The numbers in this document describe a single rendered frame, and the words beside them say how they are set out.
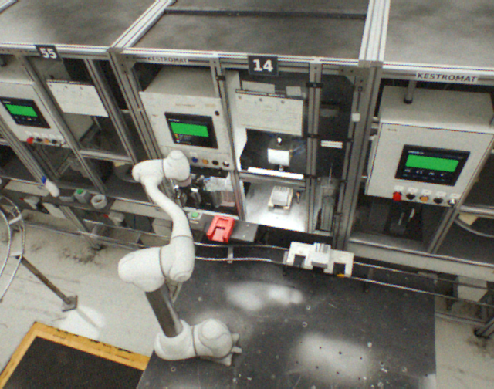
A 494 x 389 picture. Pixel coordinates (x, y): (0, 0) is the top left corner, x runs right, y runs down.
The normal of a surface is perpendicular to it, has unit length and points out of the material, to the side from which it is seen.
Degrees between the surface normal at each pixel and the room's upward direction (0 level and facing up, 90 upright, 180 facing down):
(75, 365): 0
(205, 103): 90
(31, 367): 0
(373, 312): 0
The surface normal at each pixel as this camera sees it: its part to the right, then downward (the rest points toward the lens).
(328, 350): -0.11, -0.65
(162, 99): -0.29, 0.75
